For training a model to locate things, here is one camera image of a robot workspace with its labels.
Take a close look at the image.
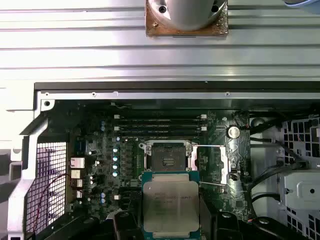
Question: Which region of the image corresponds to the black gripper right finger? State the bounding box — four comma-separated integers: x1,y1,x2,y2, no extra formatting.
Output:
199,198,279,240

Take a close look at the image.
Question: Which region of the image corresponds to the metal socket cover frame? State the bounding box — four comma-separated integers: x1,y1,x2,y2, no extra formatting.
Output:
191,143,232,187

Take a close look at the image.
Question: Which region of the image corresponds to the black silver PC case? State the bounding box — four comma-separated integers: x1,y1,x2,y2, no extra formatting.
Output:
6,81,320,240

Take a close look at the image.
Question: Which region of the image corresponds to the thin red wire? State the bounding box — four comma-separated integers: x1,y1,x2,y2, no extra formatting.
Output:
31,173,70,236

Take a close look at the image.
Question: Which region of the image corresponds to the silver green CPU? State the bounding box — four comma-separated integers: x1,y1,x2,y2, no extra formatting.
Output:
141,171,200,240

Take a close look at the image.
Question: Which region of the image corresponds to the black cable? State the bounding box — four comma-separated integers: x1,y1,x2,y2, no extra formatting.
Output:
250,191,282,208
249,135,310,168

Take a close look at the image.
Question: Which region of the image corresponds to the square brown base plate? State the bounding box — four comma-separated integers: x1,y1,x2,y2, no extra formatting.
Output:
145,0,230,38

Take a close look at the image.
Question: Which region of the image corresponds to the silver coin battery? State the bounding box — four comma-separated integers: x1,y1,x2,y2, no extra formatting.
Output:
226,125,240,139

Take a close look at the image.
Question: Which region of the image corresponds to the CPU socket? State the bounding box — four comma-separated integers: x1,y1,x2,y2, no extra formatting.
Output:
143,139,199,176

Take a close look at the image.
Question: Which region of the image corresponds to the black red fan wire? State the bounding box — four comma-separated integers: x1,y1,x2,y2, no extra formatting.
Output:
233,111,251,130

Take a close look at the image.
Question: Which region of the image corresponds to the green motherboard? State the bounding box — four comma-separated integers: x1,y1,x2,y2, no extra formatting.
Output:
68,99,251,226

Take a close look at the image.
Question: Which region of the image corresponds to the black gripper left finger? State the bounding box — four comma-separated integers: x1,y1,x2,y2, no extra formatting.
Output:
41,211,144,240

